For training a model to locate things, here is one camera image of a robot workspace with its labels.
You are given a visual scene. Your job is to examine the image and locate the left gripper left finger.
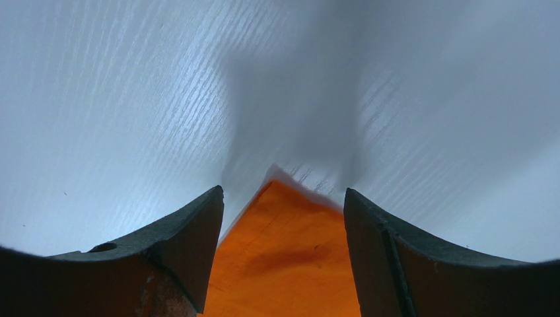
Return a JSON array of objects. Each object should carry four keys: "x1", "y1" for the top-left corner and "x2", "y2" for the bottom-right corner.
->
[{"x1": 1, "y1": 186, "x2": 224, "y2": 316}]

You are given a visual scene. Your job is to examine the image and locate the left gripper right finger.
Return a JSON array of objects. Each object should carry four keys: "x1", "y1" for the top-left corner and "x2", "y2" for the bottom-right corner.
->
[{"x1": 343, "y1": 188, "x2": 559, "y2": 316}]

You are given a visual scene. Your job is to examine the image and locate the orange t-shirt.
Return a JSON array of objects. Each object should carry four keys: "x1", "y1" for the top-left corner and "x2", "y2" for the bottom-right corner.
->
[{"x1": 204, "y1": 181, "x2": 360, "y2": 317}]

